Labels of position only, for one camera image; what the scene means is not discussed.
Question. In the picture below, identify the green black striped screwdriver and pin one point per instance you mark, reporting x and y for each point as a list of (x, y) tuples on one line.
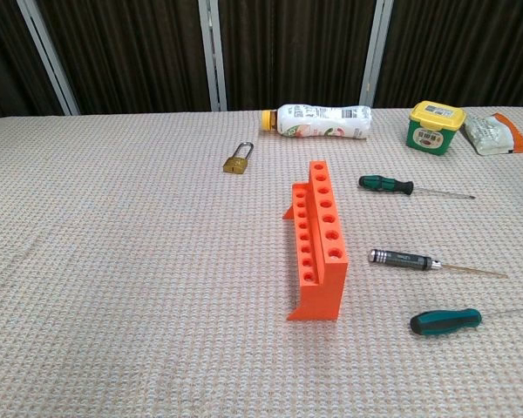
[(383, 183)]

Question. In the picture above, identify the brass padlock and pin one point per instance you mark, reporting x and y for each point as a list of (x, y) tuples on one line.
[(235, 165)]

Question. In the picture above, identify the white bottle yellow cap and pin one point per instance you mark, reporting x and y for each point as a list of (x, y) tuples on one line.
[(318, 122)]

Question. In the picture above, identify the orange perforated block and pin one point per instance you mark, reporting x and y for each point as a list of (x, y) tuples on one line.
[(322, 300)]

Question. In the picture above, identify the beige woven tablecloth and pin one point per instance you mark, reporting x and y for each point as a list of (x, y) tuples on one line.
[(113, 261)]

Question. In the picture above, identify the green tub yellow lid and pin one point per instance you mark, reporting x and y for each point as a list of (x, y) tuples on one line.
[(431, 135)]

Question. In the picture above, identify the black pleated curtain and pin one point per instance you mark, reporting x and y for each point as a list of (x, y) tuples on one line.
[(135, 52)]

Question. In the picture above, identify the white orange snack packet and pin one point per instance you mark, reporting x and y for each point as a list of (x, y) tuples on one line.
[(488, 135)]

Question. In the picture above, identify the grey metal post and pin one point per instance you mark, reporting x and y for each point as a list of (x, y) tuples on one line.
[(48, 52), (214, 65), (376, 52)]

